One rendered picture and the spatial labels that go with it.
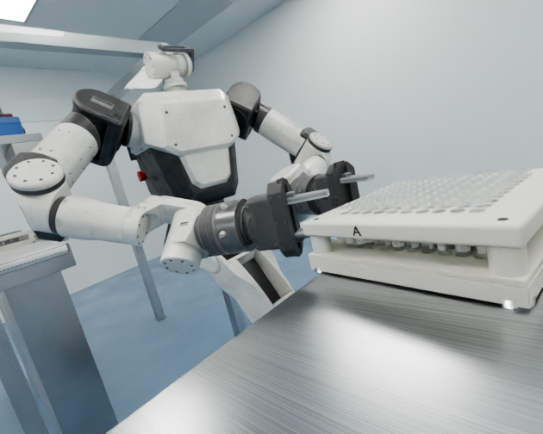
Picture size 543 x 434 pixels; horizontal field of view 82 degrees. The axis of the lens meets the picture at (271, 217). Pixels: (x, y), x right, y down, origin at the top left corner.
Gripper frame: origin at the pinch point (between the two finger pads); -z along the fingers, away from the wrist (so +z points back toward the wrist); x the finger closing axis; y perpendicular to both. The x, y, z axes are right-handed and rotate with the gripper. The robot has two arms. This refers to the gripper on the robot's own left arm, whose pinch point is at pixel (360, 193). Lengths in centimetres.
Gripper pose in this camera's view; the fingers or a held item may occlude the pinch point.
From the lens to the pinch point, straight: 58.5
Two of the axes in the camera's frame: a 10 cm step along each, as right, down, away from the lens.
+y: -8.4, 2.9, -4.6
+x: 2.3, 9.6, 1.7
